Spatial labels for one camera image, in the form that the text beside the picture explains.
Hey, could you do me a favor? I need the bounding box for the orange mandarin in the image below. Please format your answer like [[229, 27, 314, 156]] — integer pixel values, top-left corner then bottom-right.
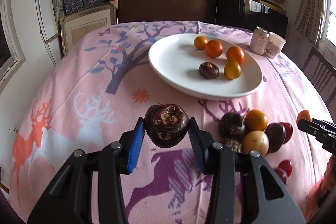
[[226, 46, 245, 65], [296, 110, 313, 124], [205, 40, 223, 59]]

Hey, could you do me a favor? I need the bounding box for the dark red plum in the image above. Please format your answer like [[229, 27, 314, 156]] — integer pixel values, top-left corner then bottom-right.
[[274, 168, 288, 185], [280, 122, 293, 144]]

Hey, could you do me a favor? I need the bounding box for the red cherry tomato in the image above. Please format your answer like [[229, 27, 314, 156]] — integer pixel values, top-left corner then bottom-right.
[[277, 160, 293, 177]]

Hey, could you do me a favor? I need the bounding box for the pale yellow fruit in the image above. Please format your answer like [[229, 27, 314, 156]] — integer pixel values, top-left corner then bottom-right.
[[241, 130, 269, 156]]

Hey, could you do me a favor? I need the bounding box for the small yellow-green fruit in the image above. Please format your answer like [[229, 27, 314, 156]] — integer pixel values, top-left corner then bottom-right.
[[245, 110, 268, 131]]

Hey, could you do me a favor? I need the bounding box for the small yellow-orange fruit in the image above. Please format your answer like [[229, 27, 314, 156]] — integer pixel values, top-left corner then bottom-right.
[[194, 36, 209, 51], [224, 61, 242, 80]]

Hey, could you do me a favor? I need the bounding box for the person's hand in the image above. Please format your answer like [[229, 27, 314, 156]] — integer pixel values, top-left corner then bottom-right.
[[321, 155, 335, 194]]

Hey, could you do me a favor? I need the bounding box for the dark wooden chair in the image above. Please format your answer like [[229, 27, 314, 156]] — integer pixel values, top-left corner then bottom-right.
[[302, 47, 335, 107]]

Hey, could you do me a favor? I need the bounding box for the white oval plate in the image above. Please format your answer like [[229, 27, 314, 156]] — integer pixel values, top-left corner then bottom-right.
[[148, 34, 263, 100]]

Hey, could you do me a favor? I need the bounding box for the white paper cup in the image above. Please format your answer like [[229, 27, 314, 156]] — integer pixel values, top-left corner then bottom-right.
[[265, 32, 286, 59]]

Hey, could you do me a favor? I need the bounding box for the white beverage can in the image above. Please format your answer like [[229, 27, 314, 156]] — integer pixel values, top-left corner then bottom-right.
[[249, 26, 269, 55]]

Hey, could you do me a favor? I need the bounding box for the dark wooden cabinet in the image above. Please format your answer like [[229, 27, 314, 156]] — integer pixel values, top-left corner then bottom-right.
[[110, 0, 217, 23]]

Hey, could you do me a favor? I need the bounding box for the framed picture leaning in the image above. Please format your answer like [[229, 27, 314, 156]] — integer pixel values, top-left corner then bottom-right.
[[60, 0, 118, 56]]

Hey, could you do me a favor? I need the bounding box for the window with white frame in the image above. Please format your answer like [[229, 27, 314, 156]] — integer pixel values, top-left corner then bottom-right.
[[1, 0, 26, 92]]

